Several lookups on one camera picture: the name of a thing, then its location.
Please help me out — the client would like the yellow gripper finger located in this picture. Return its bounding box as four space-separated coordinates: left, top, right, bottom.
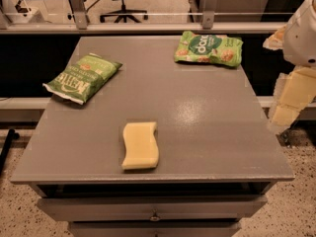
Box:
270 66 316 126

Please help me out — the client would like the yellow sponge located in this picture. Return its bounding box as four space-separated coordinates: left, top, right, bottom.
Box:
121 121 159 170

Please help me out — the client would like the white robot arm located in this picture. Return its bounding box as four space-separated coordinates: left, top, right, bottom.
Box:
269 0 316 132

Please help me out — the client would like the green rice chip bag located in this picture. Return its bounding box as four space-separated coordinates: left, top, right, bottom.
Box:
174 31 243 67

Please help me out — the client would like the green Kettle chip bag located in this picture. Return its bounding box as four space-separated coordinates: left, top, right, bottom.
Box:
42 53 122 105

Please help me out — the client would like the grey cabinet with drawers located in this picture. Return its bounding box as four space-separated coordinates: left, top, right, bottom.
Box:
12 36 293 237

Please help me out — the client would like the metal drawer knob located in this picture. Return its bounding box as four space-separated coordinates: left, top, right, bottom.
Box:
149 214 161 222

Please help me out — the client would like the black pole at left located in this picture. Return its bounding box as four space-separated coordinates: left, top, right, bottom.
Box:
0 129 20 174

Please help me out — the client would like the metal railing frame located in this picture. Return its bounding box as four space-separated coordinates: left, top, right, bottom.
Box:
1 0 285 35

